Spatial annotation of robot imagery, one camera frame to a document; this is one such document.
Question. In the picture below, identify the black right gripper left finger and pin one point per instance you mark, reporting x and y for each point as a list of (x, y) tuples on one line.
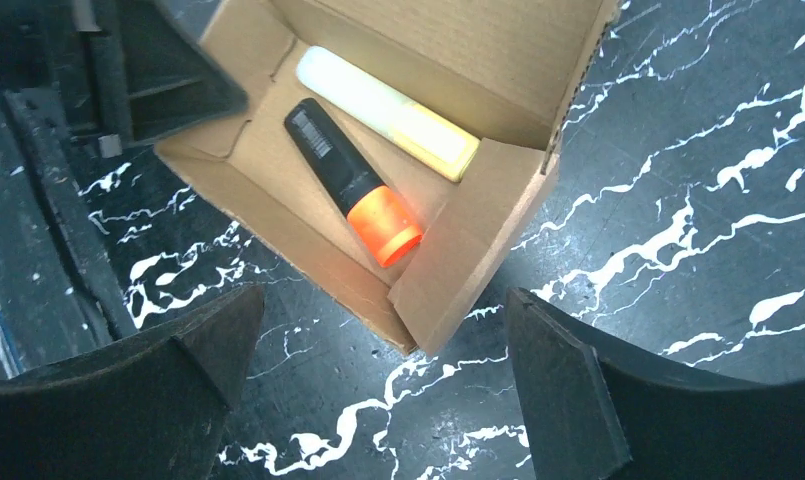
[(150, 406)]

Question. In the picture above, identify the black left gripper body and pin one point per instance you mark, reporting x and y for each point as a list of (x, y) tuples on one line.
[(66, 46)]

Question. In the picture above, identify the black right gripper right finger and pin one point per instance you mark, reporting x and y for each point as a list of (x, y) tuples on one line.
[(598, 407)]

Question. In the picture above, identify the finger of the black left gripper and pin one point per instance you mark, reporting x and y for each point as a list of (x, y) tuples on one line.
[(150, 78)]

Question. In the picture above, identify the brown cardboard box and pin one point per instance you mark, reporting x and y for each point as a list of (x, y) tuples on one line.
[(505, 71)]

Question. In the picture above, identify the yellow handled tool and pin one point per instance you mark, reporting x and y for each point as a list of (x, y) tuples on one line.
[(425, 135)]

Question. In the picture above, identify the red orange handled tool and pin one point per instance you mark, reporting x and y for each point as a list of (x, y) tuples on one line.
[(377, 215)]

